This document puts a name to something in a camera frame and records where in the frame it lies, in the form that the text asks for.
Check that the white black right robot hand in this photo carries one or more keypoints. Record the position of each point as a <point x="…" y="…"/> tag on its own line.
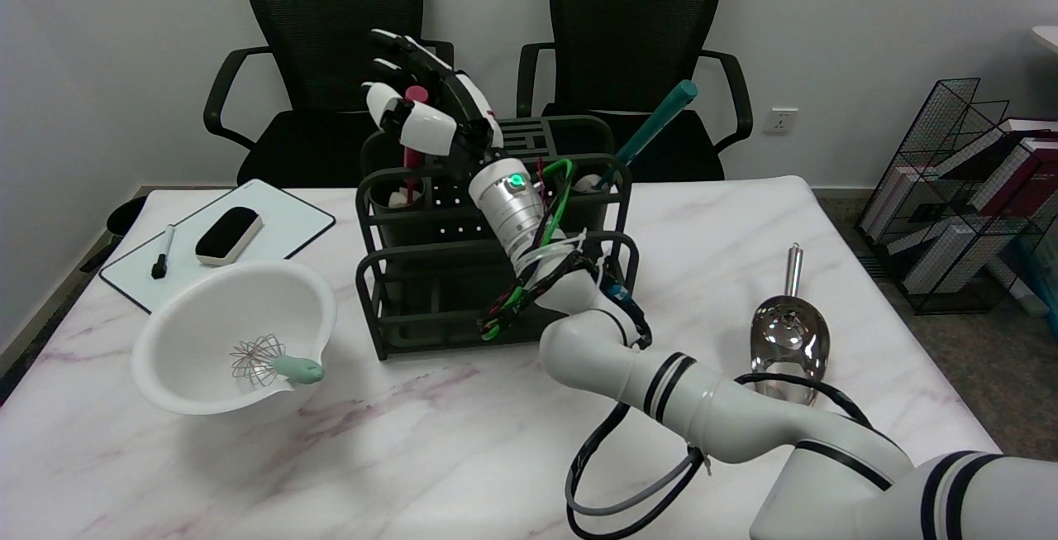
<point x="430" y="126"/>

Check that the red sponge bottle brush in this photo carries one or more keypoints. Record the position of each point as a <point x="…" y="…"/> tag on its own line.
<point x="412" y="166"/>

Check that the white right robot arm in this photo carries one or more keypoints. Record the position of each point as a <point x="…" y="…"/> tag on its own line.
<point x="702" y="408"/>

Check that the teal sponge bottle brush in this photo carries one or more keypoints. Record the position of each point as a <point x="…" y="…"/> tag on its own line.
<point x="665" y="114"/>

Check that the dark green utensil cup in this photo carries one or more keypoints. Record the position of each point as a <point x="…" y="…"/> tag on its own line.
<point x="595" y="213"/>
<point x="397" y="226"/>

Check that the dark green dish rack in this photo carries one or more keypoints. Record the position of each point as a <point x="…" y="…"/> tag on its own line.
<point x="430" y="300"/>

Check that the small white whiteboard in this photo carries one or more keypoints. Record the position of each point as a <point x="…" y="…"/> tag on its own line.
<point x="281" y="217"/>

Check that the black white board eraser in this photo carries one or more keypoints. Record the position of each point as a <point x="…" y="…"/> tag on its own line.
<point x="227" y="234"/>

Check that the white plastic mixing bowl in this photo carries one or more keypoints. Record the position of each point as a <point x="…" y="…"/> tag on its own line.
<point x="207" y="308"/>

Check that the black whiteboard marker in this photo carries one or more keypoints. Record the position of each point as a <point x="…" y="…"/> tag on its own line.
<point x="164" y="255"/>

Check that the black round floor object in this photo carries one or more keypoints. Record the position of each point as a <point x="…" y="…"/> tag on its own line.
<point x="126" y="216"/>

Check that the shiny metal scoop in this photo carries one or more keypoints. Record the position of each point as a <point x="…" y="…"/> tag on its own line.
<point x="789" y="333"/>

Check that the white book stack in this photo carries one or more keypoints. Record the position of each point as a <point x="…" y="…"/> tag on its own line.
<point x="950" y="255"/>

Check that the maroon hardcover book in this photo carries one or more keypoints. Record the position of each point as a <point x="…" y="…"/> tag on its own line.
<point x="1021" y="172"/>

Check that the white desk corner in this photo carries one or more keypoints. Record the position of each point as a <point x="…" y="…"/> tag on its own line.
<point x="1048" y="35"/>

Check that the white wall socket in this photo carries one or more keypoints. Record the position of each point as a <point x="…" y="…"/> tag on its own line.
<point x="780" y="121"/>

